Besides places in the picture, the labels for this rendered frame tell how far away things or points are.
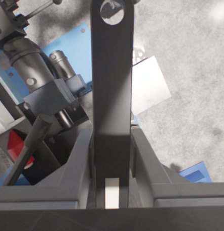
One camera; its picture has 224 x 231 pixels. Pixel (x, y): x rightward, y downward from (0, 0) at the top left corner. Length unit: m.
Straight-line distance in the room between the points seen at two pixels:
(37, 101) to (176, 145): 1.59
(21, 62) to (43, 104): 0.16
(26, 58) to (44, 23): 1.09
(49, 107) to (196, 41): 1.50
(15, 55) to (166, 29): 1.35
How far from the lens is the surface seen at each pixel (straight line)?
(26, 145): 0.31
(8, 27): 0.69
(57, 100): 0.62
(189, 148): 2.04
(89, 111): 0.64
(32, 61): 0.67
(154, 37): 1.69
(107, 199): 0.17
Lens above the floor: 1.61
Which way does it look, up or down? 74 degrees down
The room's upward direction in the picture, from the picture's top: 174 degrees clockwise
